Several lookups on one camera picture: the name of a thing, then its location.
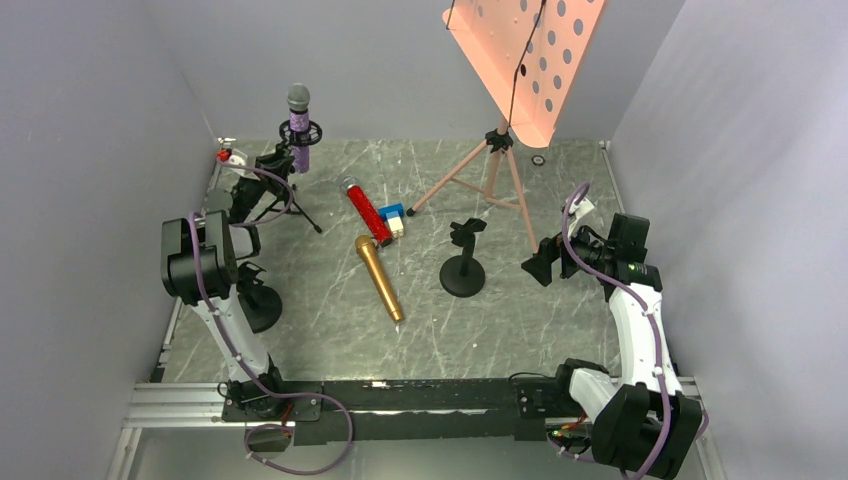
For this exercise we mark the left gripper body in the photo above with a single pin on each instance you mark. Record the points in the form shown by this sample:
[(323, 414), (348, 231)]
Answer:
[(266, 162)]

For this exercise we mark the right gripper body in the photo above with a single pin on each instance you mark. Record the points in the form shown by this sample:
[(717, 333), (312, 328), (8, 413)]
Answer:
[(556, 254)]

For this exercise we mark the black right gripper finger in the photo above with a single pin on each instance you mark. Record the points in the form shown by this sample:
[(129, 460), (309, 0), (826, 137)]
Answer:
[(539, 266), (552, 248)]

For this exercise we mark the purple glitter microphone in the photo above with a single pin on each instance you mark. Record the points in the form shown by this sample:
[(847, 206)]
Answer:
[(298, 98)]

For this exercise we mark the red glitter microphone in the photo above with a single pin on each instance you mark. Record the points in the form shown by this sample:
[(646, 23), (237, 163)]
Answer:
[(349, 185)]

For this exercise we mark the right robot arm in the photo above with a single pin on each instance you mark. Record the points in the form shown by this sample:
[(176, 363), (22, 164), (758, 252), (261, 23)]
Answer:
[(642, 424)]

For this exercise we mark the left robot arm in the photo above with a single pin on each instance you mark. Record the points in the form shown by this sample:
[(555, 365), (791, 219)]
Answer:
[(198, 266)]

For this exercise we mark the black round-base mic stand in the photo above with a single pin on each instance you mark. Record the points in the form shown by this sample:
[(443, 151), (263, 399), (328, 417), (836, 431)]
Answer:
[(463, 276)]

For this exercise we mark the pink music stand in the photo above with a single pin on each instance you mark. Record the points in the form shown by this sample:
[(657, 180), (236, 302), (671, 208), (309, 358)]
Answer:
[(527, 55)]

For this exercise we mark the gold microphone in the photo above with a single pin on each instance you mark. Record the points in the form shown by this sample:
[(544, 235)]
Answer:
[(367, 251)]

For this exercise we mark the blue white toy block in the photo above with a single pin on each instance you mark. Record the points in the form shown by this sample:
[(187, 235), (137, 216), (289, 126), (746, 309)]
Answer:
[(392, 215)]

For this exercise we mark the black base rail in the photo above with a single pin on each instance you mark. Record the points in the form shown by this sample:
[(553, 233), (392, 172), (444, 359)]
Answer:
[(523, 408)]

